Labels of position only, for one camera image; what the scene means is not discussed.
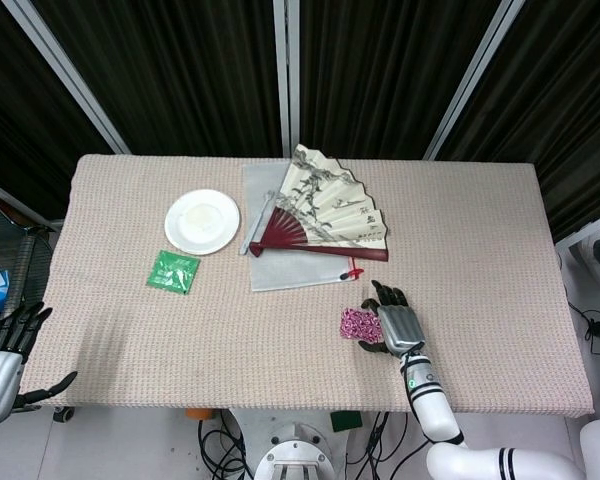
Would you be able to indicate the white paper plate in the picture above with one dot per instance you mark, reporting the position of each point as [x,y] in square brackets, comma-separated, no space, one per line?
[202,221]

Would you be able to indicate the grey cloth sheet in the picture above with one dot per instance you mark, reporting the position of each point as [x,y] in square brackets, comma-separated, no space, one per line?
[280,272]

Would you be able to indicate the black curtain panel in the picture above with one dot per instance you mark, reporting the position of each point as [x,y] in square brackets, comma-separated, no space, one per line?
[180,75]
[570,100]
[10,100]
[380,75]

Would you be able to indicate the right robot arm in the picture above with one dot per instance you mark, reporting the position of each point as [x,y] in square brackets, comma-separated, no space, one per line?
[440,415]

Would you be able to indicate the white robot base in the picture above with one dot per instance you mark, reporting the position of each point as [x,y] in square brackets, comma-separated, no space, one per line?
[300,452]

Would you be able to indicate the beige woven tablecloth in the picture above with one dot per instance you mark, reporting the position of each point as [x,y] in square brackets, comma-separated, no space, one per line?
[230,360]

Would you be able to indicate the grey metal partition post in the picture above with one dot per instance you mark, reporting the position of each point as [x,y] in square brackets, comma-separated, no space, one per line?
[75,80]
[10,197]
[472,75]
[286,75]
[587,227]

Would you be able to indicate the green block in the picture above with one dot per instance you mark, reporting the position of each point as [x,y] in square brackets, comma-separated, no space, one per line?
[346,421]

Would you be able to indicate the orange block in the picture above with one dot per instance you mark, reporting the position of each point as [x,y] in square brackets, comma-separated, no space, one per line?
[200,414]

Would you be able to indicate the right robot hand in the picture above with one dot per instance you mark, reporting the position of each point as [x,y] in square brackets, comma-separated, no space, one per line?
[400,327]

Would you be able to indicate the black caster wheel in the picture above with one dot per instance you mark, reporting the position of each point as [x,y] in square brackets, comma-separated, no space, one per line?
[64,414]

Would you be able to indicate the white machine housing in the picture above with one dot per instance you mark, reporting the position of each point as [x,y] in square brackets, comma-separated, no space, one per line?
[587,260]

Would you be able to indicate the green tea packet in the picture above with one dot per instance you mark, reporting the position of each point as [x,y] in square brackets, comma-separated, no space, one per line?
[172,272]

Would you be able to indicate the paper folding fan, maroon ribs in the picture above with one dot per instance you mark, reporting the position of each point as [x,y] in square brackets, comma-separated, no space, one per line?
[335,210]

